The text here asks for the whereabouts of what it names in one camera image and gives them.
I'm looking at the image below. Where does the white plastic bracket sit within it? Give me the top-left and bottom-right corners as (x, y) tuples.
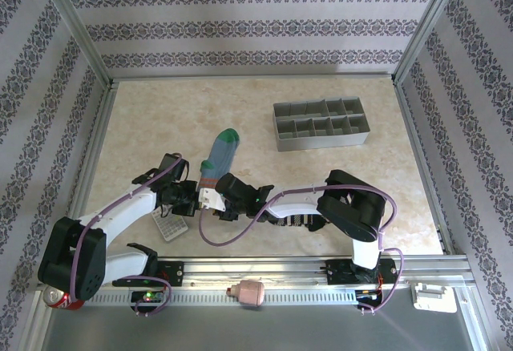
(412, 281), (458, 314)

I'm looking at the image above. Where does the pink plastic bottle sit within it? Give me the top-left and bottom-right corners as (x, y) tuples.
(226, 280), (266, 309)

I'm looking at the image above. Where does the circuit board with green light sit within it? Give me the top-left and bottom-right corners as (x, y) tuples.
(130, 289), (168, 305)

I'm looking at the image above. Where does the black white striped sock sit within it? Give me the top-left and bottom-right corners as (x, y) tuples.
(269, 212), (333, 234)

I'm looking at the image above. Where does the aluminium front rail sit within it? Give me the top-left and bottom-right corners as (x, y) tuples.
(38, 254), (470, 288)

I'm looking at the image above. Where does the slotted grey cable duct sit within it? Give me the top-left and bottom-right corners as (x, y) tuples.
(86, 288), (360, 307)

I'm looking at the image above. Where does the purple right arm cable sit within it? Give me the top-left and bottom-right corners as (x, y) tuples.
(198, 182), (404, 316)

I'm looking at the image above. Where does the aluminium side rail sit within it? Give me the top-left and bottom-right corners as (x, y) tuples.
(59, 82), (119, 260)
(394, 78), (456, 256)

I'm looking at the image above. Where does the white pocket calculator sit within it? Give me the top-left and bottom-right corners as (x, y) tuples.
(150, 206), (189, 243)

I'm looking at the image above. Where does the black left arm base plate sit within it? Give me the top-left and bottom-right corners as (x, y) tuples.
(154, 260), (185, 288)

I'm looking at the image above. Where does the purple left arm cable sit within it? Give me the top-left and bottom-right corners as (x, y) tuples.
(71, 152), (192, 319)

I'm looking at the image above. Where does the small circuit board with wires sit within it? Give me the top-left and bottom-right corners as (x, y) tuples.
(355, 288), (382, 303)

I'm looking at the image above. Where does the aluminium back bar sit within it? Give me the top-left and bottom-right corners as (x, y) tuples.
(110, 71), (396, 84)

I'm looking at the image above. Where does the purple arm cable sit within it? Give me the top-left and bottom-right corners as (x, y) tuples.
(198, 182), (404, 316)
(71, 152), (192, 319)

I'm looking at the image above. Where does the grey divided organizer box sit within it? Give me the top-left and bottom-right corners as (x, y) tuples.
(272, 96), (370, 153)

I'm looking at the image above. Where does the red soda can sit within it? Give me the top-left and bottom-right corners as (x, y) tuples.
(42, 285), (86, 312)

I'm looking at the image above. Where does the aluminium corner post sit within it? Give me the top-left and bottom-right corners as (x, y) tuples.
(35, 0), (115, 90)
(392, 0), (474, 83)

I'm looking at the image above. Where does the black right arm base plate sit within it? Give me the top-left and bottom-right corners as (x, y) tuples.
(325, 258), (402, 286)

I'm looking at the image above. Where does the blue-grey sock with green toe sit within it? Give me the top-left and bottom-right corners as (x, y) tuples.
(198, 127), (241, 192)

